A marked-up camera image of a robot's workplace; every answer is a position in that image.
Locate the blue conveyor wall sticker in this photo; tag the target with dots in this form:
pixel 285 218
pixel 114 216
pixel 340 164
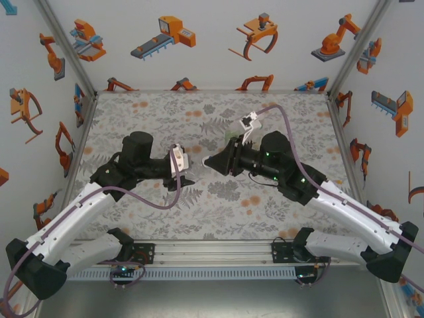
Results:
pixel 412 296
pixel 79 106

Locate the black controller board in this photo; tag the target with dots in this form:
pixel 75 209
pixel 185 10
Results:
pixel 122 271
pixel 306 275

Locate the conveyor machine wall sticker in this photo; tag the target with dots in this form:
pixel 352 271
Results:
pixel 179 33
pixel 402 112

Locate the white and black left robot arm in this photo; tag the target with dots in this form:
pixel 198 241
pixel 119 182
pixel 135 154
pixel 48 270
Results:
pixel 66 218

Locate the orange claw wall sticker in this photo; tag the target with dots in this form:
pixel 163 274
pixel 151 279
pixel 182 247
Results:
pixel 261 28
pixel 415 193

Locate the aluminium table edge rail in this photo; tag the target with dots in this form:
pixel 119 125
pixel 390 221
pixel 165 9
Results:
pixel 88 112
pixel 215 91
pixel 334 111

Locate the long aluminium base rail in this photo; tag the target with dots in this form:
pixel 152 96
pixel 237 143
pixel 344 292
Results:
pixel 215 253

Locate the aluminium frame post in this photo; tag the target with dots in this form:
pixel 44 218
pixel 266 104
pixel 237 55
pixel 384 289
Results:
pixel 367 33
pixel 395 303
pixel 68 49

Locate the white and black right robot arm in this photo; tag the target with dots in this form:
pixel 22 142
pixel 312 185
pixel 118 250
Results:
pixel 357 212

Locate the milling machine wall sticker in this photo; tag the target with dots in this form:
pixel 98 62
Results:
pixel 87 43
pixel 367 63

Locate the grey floral tablecloth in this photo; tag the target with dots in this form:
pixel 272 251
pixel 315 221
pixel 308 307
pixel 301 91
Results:
pixel 198 215

